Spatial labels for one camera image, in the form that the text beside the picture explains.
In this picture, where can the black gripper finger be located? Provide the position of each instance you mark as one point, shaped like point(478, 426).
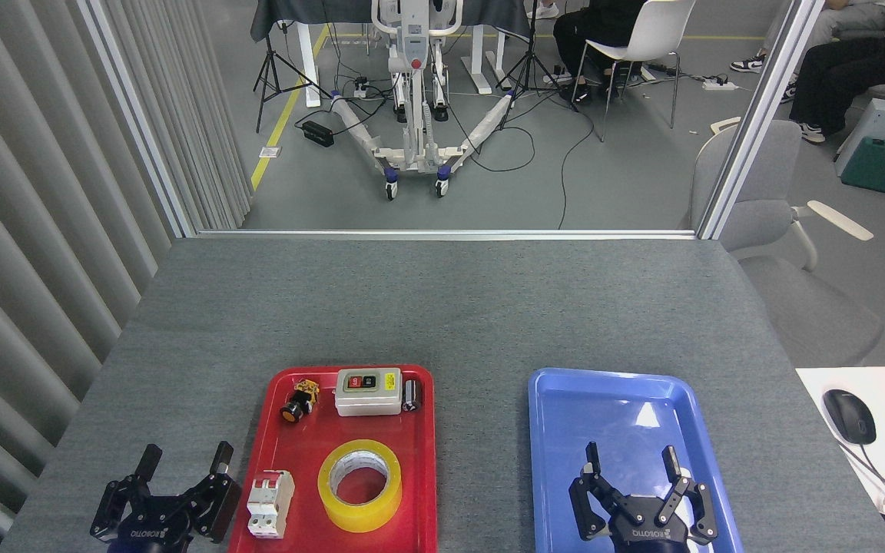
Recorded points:
point(588, 499)
point(696, 507)
point(116, 503)
point(220, 499)

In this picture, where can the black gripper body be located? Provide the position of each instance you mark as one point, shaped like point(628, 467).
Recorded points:
point(648, 531)
point(152, 530)

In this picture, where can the yellow tape roll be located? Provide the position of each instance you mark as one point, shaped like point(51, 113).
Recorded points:
point(335, 507)

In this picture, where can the white red circuit breaker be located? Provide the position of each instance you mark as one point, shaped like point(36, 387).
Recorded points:
point(270, 503)

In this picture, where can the blue plastic tray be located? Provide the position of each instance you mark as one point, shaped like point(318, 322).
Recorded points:
point(611, 415)

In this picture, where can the red plastic tray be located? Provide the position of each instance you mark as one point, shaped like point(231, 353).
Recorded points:
point(304, 445)

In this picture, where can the orange black push button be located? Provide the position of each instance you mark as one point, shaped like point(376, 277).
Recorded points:
point(296, 405)

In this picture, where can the black computer mouse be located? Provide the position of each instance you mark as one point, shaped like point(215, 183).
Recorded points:
point(850, 415)

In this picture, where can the grey office chair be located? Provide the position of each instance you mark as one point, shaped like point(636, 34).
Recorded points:
point(788, 292)

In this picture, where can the silver floor socket plate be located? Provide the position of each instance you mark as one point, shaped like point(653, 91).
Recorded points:
point(270, 152)

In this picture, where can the white power strip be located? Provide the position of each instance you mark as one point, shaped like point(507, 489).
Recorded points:
point(719, 84)

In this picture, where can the black tripod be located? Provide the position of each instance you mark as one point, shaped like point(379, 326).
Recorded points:
point(270, 69)
point(528, 61)

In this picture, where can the white stand on wheels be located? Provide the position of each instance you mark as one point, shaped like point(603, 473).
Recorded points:
point(414, 92)

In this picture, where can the person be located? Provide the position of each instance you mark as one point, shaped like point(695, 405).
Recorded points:
point(596, 31)
point(826, 27)
point(542, 11)
point(850, 69)

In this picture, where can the white plastic chair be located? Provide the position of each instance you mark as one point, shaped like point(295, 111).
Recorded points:
point(654, 31)

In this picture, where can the white push button switch box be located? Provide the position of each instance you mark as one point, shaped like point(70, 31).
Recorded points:
point(368, 395)

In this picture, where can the black silver knob switch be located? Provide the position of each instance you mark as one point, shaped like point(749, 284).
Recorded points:
point(412, 395)

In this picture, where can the silver horizontal rail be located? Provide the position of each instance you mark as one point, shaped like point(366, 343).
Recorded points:
point(442, 233)

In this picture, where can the silver post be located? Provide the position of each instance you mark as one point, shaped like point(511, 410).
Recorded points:
point(757, 115)

